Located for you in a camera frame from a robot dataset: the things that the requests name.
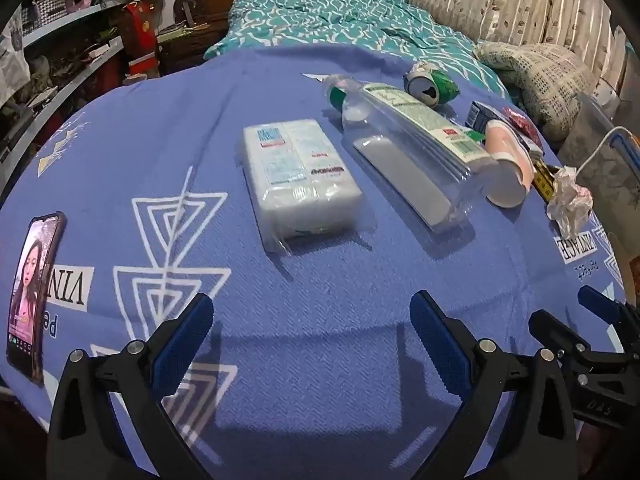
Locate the teal patterned quilt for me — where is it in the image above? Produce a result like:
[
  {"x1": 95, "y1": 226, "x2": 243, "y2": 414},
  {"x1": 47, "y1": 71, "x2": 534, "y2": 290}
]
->
[{"x1": 202, "y1": 0, "x2": 511, "y2": 101}]

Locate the dark blue small box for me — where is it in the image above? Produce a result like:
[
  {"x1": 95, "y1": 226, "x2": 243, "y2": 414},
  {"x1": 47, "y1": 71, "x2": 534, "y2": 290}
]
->
[{"x1": 465, "y1": 101, "x2": 496, "y2": 131}]

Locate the beige leaf print curtain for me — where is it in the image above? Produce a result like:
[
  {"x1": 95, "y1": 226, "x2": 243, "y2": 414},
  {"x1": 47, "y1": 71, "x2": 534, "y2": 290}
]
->
[{"x1": 390, "y1": 0, "x2": 616, "y2": 81}]

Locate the white paper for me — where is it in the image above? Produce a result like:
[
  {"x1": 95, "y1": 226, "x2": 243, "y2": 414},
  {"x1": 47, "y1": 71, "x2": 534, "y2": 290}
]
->
[{"x1": 546, "y1": 166, "x2": 594, "y2": 233}]

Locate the black smartphone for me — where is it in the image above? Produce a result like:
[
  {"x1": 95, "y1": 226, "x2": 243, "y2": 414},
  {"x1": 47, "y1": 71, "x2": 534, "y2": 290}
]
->
[{"x1": 6, "y1": 211, "x2": 67, "y2": 386}]

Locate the blue printed blanket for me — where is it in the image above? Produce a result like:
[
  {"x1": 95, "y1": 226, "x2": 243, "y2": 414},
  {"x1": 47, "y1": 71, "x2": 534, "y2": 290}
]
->
[{"x1": 0, "y1": 42, "x2": 631, "y2": 480}]

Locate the grey patterned pillow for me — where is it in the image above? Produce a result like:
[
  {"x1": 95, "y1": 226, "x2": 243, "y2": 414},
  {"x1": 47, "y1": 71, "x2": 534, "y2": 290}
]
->
[{"x1": 472, "y1": 42, "x2": 596, "y2": 141}]

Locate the white cable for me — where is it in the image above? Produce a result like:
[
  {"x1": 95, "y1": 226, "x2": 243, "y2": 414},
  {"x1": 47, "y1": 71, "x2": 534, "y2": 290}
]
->
[{"x1": 575, "y1": 126, "x2": 633, "y2": 183}]

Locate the pink white cup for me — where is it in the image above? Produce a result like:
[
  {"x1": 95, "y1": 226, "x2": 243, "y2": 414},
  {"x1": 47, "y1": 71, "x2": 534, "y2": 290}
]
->
[{"x1": 482, "y1": 120, "x2": 535, "y2": 208}]

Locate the red candy wrapper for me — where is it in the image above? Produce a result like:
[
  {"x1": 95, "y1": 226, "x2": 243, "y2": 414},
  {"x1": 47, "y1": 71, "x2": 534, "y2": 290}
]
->
[{"x1": 501, "y1": 106, "x2": 543, "y2": 153}]

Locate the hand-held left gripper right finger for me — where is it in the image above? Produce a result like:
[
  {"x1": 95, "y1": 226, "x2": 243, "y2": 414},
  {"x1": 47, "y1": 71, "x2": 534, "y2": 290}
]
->
[{"x1": 409, "y1": 290, "x2": 583, "y2": 480}]

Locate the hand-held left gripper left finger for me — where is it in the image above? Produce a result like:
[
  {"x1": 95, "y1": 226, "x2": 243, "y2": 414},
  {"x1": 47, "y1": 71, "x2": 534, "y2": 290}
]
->
[{"x1": 46, "y1": 292, "x2": 216, "y2": 480}]

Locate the green drink can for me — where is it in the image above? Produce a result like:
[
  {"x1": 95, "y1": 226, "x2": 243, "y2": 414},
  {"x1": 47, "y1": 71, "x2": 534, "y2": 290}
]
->
[{"x1": 404, "y1": 62, "x2": 461, "y2": 107}]

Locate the white tissue pack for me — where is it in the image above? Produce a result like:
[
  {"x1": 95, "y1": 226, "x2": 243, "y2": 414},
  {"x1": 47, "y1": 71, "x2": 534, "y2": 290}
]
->
[{"x1": 242, "y1": 118, "x2": 376, "y2": 256}]

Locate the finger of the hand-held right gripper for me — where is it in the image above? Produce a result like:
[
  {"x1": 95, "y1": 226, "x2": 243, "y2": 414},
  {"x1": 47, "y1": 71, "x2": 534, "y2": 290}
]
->
[
  {"x1": 577, "y1": 285, "x2": 640, "y2": 342},
  {"x1": 528, "y1": 309, "x2": 598, "y2": 361}
]

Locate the clear plastic package green label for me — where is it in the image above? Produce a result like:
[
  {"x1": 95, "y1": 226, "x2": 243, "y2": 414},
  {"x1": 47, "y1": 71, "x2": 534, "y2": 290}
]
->
[{"x1": 324, "y1": 76, "x2": 500, "y2": 250}]

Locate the yellow printed box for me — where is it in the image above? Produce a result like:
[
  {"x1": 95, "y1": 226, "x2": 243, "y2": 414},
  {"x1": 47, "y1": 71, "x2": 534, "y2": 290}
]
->
[{"x1": 531, "y1": 160, "x2": 563, "y2": 203}]

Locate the curved grey shelf unit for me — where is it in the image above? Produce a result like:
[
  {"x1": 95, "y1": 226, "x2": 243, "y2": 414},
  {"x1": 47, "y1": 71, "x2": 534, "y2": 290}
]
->
[{"x1": 0, "y1": 0, "x2": 126, "y2": 201}]

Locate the clear plastic storage box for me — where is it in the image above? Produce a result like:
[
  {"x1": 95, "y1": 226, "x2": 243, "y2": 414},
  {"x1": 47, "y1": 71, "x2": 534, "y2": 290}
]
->
[{"x1": 555, "y1": 92, "x2": 640, "y2": 241}]

